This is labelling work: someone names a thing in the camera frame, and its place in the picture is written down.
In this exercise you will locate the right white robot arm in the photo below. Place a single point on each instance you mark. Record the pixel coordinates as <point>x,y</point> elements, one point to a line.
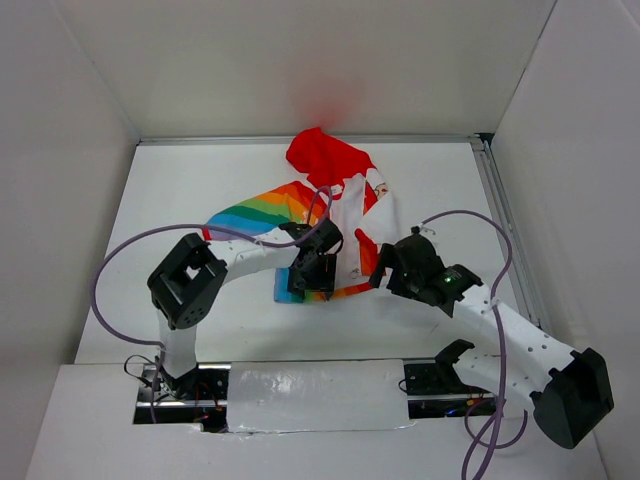
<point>567,391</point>

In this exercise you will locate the metal base rail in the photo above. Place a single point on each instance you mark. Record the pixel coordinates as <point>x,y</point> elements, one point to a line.
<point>431,392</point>

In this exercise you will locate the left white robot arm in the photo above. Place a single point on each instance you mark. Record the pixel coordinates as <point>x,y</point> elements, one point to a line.
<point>186,283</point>

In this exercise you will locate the white tape sheet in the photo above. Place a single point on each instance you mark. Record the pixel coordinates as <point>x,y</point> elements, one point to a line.
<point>326,396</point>

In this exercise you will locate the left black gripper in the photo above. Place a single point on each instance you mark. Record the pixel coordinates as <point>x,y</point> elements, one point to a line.
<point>323,282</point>

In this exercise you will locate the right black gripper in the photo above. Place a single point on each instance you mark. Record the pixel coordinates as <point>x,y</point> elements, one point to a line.
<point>390,257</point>

